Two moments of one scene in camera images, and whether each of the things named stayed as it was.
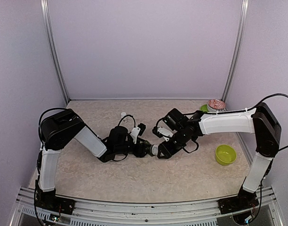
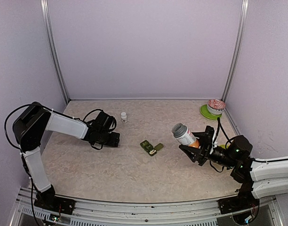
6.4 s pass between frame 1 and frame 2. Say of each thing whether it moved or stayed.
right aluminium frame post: stayed
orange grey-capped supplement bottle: moved
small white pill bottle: stayed
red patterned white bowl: stayed
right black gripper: moved
